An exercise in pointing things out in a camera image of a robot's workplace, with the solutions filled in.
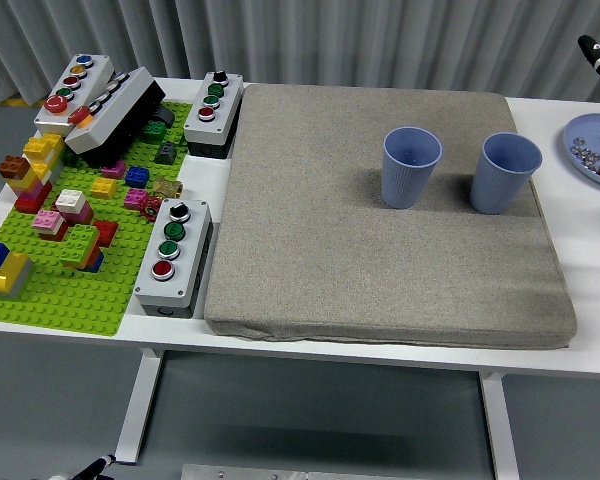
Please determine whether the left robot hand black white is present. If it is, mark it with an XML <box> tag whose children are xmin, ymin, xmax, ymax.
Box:
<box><xmin>53</xmin><ymin>453</ymin><xmax>117</xmax><ymax>480</ymax></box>

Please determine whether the blue ribbed cup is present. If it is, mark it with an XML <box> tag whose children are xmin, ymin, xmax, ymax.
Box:
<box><xmin>469</xmin><ymin>131</ymin><xmax>544</xmax><ymax>215</ymax></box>
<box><xmin>381</xmin><ymin>126</ymin><xmax>443</xmax><ymax>210</ymax></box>

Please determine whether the blue plate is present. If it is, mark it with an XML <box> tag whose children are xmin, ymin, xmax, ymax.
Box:
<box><xmin>562</xmin><ymin>113</ymin><xmax>600</xmax><ymax>190</ymax></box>

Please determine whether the white table leg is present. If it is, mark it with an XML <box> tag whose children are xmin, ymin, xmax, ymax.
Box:
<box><xmin>478</xmin><ymin>370</ymin><xmax>521</xmax><ymax>480</ymax></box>
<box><xmin>114</xmin><ymin>347</ymin><xmax>165</xmax><ymax>464</ymax></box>

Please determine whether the green brick baseplate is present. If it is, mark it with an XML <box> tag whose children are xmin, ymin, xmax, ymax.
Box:
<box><xmin>0</xmin><ymin>101</ymin><xmax>194</xmax><ymax>338</ymax></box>

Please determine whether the blue yellow grey brick stack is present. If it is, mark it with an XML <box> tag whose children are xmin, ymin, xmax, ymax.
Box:
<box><xmin>0</xmin><ymin>240</ymin><xmax>35</xmax><ymax>300</ymax></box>

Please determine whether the four-button grey control box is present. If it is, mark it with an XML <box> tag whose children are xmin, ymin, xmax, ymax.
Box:
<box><xmin>183</xmin><ymin>70</ymin><xmax>245</xmax><ymax>160</ymax></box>
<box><xmin>133</xmin><ymin>197</ymin><xmax>214</xmax><ymax>319</ymax></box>

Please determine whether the green orange brick stack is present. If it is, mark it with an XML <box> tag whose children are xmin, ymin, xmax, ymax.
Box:
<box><xmin>59</xmin><ymin>223</ymin><xmax>105</xmax><ymax>274</ymax></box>

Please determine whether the red toy brick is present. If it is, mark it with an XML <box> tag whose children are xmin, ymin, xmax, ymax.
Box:
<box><xmin>92</xmin><ymin>219</ymin><xmax>120</xmax><ymax>249</ymax></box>

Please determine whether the pink white red brick stack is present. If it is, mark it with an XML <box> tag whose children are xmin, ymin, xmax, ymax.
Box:
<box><xmin>32</xmin><ymin>208</ymin><xmax>70</xmax><ymax>243</ymax></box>

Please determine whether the white magenta brick stack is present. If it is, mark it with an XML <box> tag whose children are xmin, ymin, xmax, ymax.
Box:
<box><xmin>54</xmin><ymin>188</ymin><xmax>95</xmax><ymax>226</ymax></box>

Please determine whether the yellow toy brick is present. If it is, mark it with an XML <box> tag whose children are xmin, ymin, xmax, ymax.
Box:
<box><xmin>90</xmin><ymin>177</ymin><xmax>118</xmax><ymax>200</ymax></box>

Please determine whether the grey pleated curtain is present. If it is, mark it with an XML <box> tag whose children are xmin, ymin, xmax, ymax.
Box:
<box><xmin>0</xmin><ymin>0</ymin><xmax>600</xmax><ymax>106</ymax></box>

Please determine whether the brown yellow pink brick tower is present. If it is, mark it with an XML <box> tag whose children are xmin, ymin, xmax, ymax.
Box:
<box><xmin>0</xmin><ymin>132</ymin><xmax>67</xmax><ymax>215</ymax></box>

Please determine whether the blue toy brick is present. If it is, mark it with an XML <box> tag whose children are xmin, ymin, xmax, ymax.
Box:
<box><xmin>124</xmin><ymin>165</ymin><xmax>151</xmax><ymax>189</ymax></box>

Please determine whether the dark grey sloped brick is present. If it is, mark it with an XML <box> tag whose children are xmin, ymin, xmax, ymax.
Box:
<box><xmin>153</xmin><ymin>141</ymin><xmax>178</xmax><ymax>165</ymax></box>

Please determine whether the grey-brown mat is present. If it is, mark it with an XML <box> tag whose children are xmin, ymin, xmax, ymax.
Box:
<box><xmin>203</xmin><ymin>82</ymin><xmax>579</xmax><ymax>350</ymax></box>

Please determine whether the green toy brick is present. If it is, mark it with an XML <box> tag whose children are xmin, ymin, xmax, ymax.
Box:
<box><xmin>142</xmin><ymin>119</ymin><xmax>169</xmax><ymax>141</ymax></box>

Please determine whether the tilted grey button box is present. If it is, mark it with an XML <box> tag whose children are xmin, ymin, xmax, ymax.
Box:
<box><xmin>64</xmin><ymin>66</ymin><xmax>167</xmax><ymax>167</ymax></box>

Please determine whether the dark grey arched brick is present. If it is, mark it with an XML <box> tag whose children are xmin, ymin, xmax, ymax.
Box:
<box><xmin>149</xmin><ymin>106</ymin><xmax>176</xmax><ymax>129</ymax></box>

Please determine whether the five-button grey control box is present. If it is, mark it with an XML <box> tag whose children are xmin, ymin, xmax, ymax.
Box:
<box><xmin>33</xmin><ymin>53</ymin><xmax>116</xmax><ymax>139</ymax></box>

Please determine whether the brass valve with red handle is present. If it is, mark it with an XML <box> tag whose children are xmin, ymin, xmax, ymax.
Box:
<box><xmin>140</xmin><ymin>175</ymin><xmax>184</xmax><ymax>220</ymax></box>

